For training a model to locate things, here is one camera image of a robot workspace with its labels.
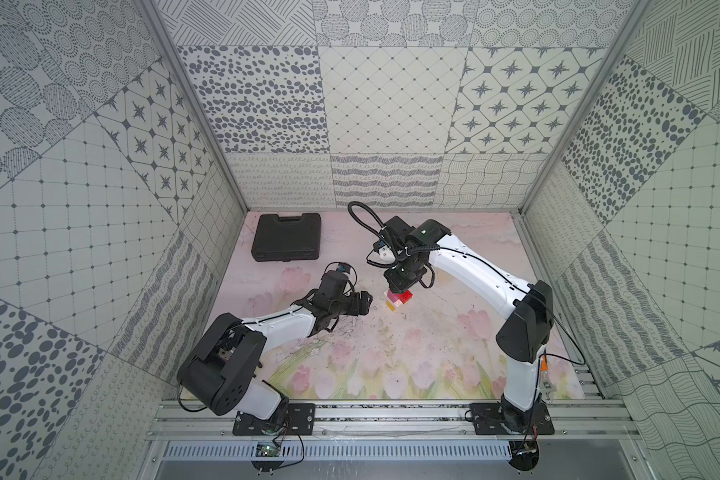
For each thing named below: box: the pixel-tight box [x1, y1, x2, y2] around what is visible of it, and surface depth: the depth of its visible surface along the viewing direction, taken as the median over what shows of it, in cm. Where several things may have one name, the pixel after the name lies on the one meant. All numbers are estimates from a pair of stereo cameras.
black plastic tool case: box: [251, 213, 322, 262], surface depth 113 cm
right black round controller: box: [508, 440, 539, 471], surface depth 73 cm
